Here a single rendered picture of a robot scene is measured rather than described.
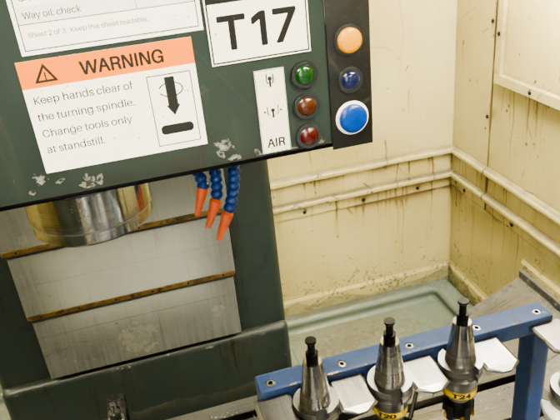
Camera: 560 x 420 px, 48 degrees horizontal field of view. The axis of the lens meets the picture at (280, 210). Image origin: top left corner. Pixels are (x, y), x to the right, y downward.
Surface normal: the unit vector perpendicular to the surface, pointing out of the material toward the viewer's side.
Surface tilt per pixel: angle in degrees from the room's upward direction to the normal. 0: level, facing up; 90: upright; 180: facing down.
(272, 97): 90
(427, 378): 0
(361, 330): 0
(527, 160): 88
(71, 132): 90
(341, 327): 0
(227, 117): 90
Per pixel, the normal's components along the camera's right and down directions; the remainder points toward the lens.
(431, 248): 0.27, 0.42
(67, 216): 0.01, 0.46
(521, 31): -0.96, 0.20
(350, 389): -0.10, -0.89
